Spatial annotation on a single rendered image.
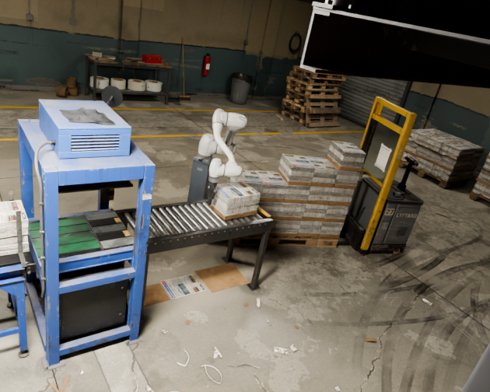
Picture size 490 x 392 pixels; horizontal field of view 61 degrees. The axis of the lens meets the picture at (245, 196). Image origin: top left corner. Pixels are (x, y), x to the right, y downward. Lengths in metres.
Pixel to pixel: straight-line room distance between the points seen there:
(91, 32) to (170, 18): 1.90
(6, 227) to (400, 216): 4.27
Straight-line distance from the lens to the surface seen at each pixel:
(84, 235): 3.44
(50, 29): 10.20
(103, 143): 2.85
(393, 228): 5.58
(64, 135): 2.77
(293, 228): 5.11
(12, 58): 10.18
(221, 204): 3.82
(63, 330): 3.49
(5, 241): 3.22
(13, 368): 3.61
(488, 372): 0.82
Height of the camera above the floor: 2.64
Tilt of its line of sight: 25 degrees down
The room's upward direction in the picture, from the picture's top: 12 degrees clockwise
